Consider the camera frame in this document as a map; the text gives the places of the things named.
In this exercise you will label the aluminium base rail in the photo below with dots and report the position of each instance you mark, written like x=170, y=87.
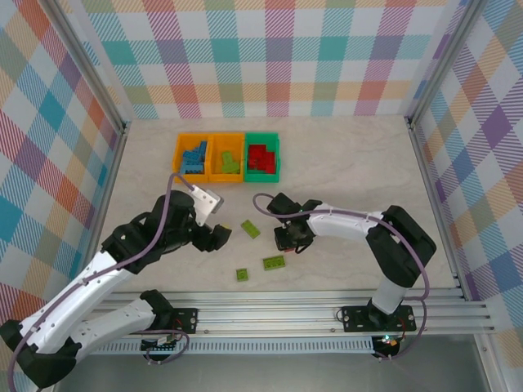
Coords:
x=265, y=314

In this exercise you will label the orange bin with blue bricks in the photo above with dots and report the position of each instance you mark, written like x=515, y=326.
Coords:
x=192, y=178

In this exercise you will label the left green circuit board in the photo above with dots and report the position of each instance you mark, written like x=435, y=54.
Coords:
x=163, y=341

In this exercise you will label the aluminium side rail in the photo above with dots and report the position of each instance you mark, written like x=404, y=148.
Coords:
x=437, y=204
x=102, y=212

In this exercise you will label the right lower aluminium post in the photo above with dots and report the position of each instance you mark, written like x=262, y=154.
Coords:
x=488, y=363

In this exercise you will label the right aluminium corner post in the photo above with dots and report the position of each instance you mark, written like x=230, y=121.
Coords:
x=445, y=61

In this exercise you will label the aluminium corner post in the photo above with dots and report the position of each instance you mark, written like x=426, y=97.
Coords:
x=92, y=67
x=445, y=61

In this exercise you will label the left aluminium side rail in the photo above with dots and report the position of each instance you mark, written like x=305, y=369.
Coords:
x=102, y=212

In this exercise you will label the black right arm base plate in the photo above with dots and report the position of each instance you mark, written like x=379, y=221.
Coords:
x=353, y=318

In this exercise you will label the small green lego brick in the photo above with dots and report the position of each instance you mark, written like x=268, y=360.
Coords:
x=242, y=274

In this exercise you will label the left aluminium corner post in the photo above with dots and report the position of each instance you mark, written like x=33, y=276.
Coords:
x=92, y=67

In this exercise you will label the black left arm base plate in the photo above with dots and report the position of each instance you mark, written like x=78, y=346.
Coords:
x=186, y=320

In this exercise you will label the orange bin with green bricks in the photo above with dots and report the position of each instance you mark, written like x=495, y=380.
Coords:
x=224, y=177

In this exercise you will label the green plastic bin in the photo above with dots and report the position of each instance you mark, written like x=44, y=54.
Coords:
x=261, y=177

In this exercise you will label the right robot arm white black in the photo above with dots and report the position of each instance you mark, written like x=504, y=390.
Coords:
x=339, y=224

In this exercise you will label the right aluminium side rail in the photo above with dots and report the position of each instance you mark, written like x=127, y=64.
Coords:
x=437, y=204

